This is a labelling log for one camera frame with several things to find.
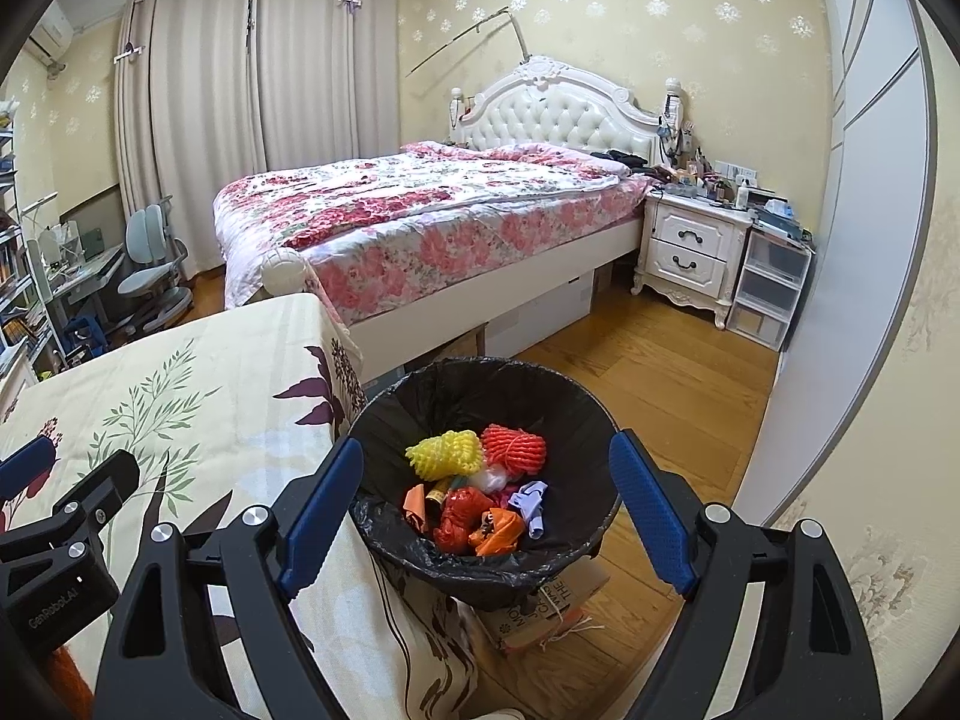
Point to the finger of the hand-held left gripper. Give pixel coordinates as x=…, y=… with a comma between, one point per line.
x=26, y=463
x=101, y=487

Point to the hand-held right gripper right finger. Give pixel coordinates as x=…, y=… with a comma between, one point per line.
x=649, y=514

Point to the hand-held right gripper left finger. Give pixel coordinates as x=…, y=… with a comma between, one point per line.
x=322, y=514

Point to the orange wrapper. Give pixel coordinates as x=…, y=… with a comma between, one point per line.
x=416, y=502
x=499, y=529

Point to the purple wrapper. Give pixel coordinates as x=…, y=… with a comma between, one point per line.
x=529, y=502

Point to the yellow foam fruit net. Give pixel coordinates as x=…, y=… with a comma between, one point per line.
x=442, y=454

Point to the red plastic bag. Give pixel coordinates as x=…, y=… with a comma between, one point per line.
x=461, y=517

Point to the red foam fruit net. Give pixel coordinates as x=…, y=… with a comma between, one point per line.
x=514, y=450

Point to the white tissue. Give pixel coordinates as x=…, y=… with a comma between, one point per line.
x=491, y=480

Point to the black-lined trash bin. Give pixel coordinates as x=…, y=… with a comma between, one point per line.
x=450, y=397

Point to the orange cloth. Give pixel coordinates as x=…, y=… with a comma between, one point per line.
x=64, y=679

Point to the cream floral tablecloth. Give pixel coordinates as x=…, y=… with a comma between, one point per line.
x=187, y=427

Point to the printed cardboard box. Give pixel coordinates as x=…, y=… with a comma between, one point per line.
x=547, y=600

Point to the blue plastic crate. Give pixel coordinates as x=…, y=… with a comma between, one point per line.
x=82, y=334

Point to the white study desk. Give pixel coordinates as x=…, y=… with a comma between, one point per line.
x=82, y=270

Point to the metal storage shelf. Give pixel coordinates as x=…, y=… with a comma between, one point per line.
x=15, y=255

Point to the brown cardboard box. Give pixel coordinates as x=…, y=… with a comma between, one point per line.
x=465, y=345

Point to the white storage box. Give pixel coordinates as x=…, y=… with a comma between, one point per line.
x=540, y=311

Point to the grey office chair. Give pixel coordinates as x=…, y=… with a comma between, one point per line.
x=154, y=255

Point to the clear plastic drawer unit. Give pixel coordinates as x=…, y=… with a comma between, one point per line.
x=769, y=292

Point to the white carved nightstand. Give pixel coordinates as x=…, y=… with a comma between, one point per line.
x=690, y=247

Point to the pink floral quilt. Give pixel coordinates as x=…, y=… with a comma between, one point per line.
x=420, y=210

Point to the pile of small clutter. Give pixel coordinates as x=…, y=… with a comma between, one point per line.
x=727, y=195

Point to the dark clothing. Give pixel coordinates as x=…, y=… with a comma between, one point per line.
x=622, y=159

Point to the grey sliding wardrobe door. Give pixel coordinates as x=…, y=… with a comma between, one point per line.
x=870, y=225

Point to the beige curtain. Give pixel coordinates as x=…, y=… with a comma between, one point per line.
x=322, y=75
x=195, y=105

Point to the white tufted bed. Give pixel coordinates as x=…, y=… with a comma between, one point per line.
x=555, y=112

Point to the white air conditioner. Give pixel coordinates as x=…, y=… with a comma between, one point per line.
x=49, y=41

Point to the thin bent pole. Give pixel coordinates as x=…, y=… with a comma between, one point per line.
x=519, y=37

